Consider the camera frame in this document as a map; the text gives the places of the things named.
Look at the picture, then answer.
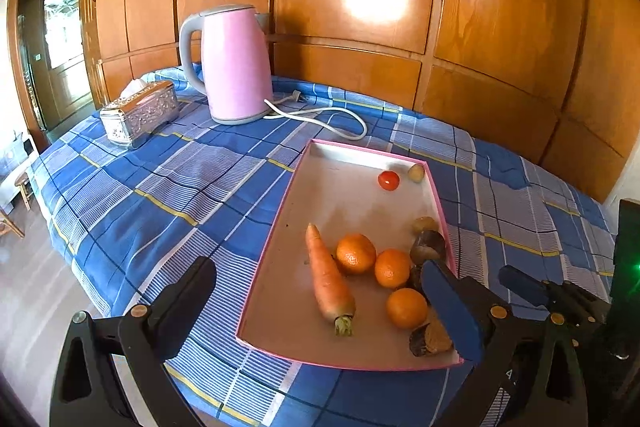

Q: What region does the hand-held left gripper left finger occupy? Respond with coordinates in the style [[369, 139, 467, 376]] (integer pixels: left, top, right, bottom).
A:
[[49, 256, 218, 427]]

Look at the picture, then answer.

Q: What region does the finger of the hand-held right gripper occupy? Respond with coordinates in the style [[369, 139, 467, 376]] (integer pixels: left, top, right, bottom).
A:
[[498, 264, 612, 344]]

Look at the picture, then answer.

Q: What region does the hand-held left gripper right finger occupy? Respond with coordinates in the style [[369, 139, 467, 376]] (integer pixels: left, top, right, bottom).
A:
[[420, 258, 590, 427]]

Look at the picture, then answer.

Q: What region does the brown cut fruit piece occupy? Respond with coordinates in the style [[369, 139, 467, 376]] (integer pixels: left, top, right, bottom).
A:
[[407, 265, 426, 303], [409, 321, 455, 358]]

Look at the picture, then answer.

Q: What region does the orange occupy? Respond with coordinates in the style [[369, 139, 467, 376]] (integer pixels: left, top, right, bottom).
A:
[[386, 288, 429, 329], [336, 233, 377, 276], [374, 249, 412, 290]]

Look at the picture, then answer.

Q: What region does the dark brown round fruit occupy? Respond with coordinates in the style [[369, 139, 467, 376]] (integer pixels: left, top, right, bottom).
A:
[[410, 230, 447, 266]]

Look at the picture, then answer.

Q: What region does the pink tray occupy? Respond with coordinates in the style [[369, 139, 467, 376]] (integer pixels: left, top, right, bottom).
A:
[[236, 138, 466, 373]]

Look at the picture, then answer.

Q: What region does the blue plaid bedsheet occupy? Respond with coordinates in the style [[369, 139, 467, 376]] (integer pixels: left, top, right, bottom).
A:
[[30, 66, 623, 427]]

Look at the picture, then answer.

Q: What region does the carrot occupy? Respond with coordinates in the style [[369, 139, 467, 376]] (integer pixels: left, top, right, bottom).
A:
[[306, 223, 357, 338]]

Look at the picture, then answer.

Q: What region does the silver tissue box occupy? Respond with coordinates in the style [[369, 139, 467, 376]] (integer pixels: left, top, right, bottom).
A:
[[99, 79, 180, 150]]

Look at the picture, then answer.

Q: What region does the wooden stool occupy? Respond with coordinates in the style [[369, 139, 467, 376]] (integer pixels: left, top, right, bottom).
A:
[[0, 169, 35, 238]]

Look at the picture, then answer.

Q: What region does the pink electric kettle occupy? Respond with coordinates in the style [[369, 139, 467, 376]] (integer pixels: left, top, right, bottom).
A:
[[179, 4, 275, 126]]

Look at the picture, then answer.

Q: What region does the wooden door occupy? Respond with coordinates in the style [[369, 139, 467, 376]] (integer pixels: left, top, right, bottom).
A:
[[19, 0, 97, 134]]

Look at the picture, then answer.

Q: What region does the white power cord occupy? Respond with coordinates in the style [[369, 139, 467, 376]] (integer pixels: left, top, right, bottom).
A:
[[263, 91, 368, 142]]

